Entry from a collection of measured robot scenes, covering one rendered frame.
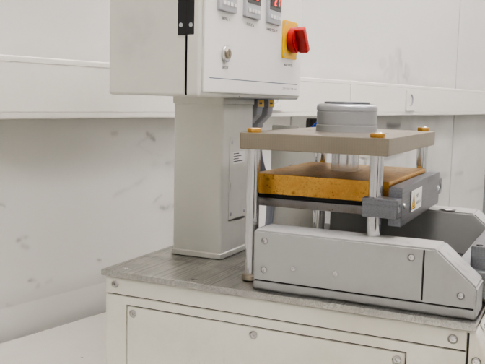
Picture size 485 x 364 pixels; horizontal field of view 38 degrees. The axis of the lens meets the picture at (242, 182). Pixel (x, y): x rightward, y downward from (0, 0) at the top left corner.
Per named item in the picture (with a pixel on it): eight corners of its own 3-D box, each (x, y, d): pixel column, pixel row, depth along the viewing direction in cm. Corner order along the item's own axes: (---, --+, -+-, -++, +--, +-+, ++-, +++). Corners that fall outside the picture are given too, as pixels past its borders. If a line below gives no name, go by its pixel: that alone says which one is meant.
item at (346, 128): (192, 203, 88) (193, 98, 87) (286, 180, 116) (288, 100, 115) (385, 221, 78) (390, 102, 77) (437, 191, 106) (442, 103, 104)
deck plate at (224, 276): (100, 274, 91) (100, 267, 91) (224, 232, 122) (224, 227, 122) (475, 331, 71) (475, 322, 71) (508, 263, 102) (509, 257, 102)
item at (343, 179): (252, 204, 88) (255, 128, 87) (313, 186, 108) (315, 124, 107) (390, 217, 81) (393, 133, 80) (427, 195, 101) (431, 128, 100)
